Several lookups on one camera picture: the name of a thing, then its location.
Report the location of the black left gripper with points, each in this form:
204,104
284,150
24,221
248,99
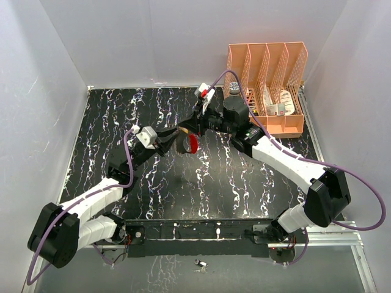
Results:
162,146

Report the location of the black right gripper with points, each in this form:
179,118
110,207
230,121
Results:
196,124

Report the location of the metal key organizer red handle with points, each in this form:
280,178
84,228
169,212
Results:
186,143

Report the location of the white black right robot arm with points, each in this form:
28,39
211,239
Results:
326,188

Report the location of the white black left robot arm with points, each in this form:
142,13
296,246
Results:
62,230

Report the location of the small round grey jar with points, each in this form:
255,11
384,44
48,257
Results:
234,88

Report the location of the orange plastic file organizer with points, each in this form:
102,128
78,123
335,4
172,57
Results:
273,67

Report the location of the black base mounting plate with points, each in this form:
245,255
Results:
208,237

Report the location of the white round label card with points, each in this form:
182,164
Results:
284,107

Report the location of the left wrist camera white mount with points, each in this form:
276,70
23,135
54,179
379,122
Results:
146,135

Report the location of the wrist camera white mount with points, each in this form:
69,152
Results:
205,91
146,135

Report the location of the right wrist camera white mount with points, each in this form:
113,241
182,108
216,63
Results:
205,91

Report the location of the aluminium frame rail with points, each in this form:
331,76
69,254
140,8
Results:
334,235

